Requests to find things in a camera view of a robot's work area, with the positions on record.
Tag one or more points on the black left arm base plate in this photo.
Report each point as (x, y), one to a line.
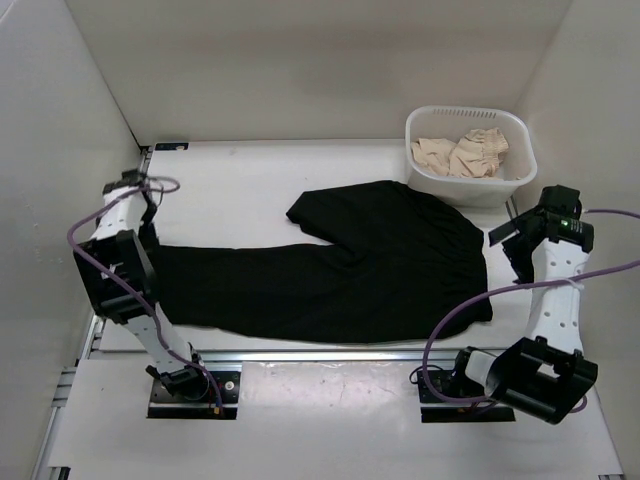
(225, 392)

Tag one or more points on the aluminium left frame rail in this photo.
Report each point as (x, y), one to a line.
(92, 334)

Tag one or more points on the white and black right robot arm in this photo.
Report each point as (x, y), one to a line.
(545, 373)

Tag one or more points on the beige trousers in basket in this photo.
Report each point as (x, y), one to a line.
(477, 155)

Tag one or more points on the black corner label sticker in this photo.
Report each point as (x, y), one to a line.
(171, 146)

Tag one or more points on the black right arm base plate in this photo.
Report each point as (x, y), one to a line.
(450, 399)

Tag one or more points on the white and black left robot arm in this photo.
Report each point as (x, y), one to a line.
(110, 248)

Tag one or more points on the white plastic laundry basket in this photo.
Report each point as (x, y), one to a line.
(518, 168)

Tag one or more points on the black trousers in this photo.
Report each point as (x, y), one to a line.
(387, 264)

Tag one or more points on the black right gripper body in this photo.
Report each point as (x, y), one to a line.
(522, 221)

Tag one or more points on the white front cover board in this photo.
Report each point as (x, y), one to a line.
(312, 421)

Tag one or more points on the aluminium front frame rail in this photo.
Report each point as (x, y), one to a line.
(349, 355)

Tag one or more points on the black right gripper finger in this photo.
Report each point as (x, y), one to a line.
(518, 252)
(515, 225)

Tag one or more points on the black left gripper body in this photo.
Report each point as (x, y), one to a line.
(147, 229)

